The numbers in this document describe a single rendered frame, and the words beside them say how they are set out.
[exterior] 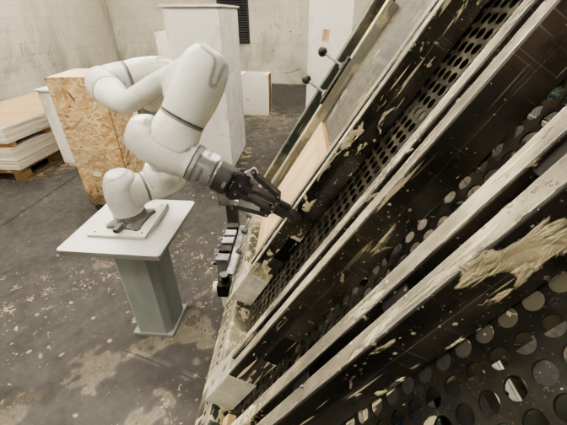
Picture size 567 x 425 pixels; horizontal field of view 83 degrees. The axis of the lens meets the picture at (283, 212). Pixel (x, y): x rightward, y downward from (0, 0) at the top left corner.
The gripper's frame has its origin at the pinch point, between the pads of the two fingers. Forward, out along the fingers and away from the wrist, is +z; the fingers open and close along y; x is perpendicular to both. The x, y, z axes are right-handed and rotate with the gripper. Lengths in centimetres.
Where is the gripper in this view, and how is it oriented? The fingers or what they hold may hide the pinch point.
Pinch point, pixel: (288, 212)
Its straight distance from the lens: 80.9
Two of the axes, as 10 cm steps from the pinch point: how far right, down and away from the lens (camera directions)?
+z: 8.6, 4.5, 2.3
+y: 5.1, -7.2, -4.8
